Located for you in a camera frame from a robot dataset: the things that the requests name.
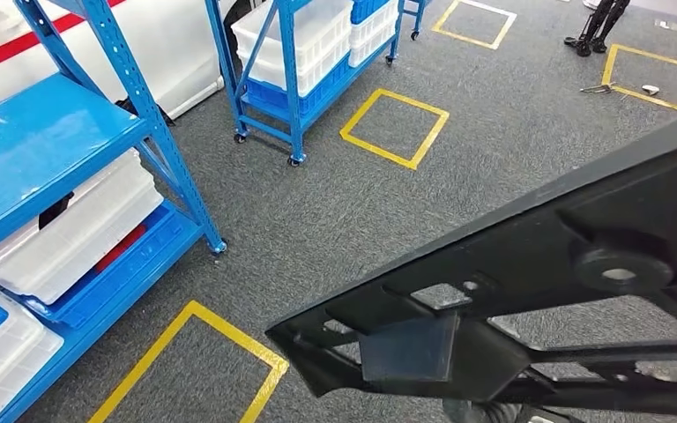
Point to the red flat item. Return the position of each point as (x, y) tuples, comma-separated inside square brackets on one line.
[(122, 248)]

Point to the white car with red stripe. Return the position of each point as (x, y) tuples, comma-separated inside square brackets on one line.
[(175, 52)]

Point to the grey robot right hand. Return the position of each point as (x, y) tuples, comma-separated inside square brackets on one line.
[(478, 413)]

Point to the white plastic bin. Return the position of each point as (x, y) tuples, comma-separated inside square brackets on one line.
[(26, 344), (315, 26), (81, 233), (373, 38), (40, 373), (315, 70)]

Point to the yellow floor tape square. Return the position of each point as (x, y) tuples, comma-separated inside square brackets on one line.
[(233, 336), (654, 100), (467, 38)]

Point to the black plastic plate bracket part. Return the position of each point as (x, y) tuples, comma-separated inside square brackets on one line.
[(519, 251)]

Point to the black humanoid robot legs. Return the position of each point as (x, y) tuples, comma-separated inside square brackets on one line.
[(598, 23)]

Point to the grey floor socket plate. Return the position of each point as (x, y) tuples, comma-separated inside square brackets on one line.
[(671, 26)]

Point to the blue wheeled metal rack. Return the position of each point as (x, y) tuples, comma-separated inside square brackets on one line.
[(292, 87)]

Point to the small metal tool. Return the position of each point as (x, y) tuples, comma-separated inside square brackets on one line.
[(598, 89)]

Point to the small white object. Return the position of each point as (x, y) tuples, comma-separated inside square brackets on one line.
[(650, 90)]

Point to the blue metal shelf rack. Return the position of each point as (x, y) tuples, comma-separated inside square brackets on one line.
[(35, 134)]

